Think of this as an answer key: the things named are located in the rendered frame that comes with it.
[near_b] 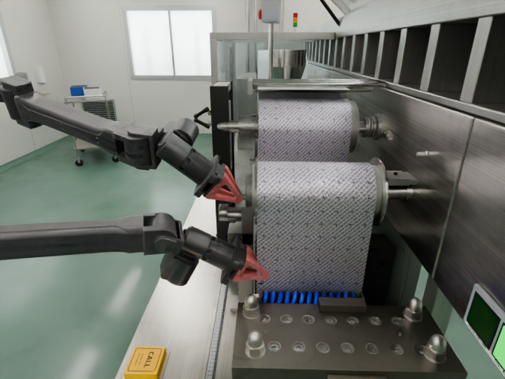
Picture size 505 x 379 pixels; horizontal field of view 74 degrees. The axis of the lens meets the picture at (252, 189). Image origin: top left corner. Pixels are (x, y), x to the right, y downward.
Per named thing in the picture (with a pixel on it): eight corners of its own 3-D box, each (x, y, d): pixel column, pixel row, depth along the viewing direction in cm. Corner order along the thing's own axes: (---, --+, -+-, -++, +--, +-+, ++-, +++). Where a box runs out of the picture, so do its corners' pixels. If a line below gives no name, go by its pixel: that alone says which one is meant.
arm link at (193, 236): (183, 230, 67) (188, 219, 72) (170, 257, 69) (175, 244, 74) (215, 245, 68) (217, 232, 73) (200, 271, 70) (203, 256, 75)
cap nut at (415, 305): (400, 309, 70) (403, 292, 68) (417, 309, 70) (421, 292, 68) (406, 322, 67) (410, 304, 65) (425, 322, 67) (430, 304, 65)
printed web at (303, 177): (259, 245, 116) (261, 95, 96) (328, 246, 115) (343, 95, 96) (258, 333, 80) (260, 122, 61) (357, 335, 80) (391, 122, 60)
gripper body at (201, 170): (200, 200, 69) (170, 180, 66) (206, 178, 78) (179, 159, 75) (219, 179, 66) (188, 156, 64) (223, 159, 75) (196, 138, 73)
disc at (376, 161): (359, 205, 82) (368, 147, 75) (361, 205, 82) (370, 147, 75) (378, 240, 69) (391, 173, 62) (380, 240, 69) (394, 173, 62)
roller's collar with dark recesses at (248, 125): (240, 134, 97) (239, 112, 94) (261, 134, 97) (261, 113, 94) (238, 140, 91) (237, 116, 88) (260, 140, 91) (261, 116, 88)
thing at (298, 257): (256, 294, 76) (256, 222, 69) (360, 295, 76) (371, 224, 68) (256, 295, 76) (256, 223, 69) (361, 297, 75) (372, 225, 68)
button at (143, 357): (136, 353, 75) (134, 345, 74) (167, 354, 75) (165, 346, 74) (124, 382, 69) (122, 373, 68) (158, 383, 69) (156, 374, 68)
